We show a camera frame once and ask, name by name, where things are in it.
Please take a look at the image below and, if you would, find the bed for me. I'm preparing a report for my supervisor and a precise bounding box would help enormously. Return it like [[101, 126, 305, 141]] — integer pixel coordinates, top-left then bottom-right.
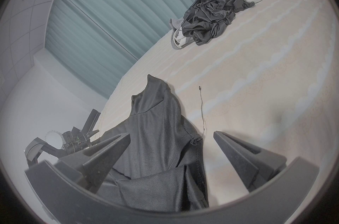
[[99, 0, 339, 207]]

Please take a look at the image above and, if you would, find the pile of clothes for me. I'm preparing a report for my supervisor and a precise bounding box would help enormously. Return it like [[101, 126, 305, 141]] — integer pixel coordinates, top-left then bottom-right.
[[169, 0, 263, 50]]

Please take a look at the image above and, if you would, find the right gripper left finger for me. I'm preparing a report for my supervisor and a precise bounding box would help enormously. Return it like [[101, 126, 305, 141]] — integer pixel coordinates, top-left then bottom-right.
[[55, 133, 131, 194]]

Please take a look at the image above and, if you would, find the black T-shirt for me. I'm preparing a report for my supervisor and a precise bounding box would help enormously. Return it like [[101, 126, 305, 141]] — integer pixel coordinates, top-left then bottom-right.
[[97, 74, 210, 213]]

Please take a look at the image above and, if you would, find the white trash bin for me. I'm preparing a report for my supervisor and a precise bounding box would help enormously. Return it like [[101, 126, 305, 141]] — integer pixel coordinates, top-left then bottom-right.
[[46, 131, 64, 150]]

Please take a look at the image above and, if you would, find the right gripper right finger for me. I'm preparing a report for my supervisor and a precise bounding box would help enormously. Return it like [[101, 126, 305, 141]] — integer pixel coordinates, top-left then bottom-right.
[[213, 131, 288, 191]]

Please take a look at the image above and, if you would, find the blue-green curtain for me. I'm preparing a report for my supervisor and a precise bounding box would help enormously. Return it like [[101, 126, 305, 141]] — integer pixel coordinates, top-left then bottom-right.
[[44, 0, 210, 100]]

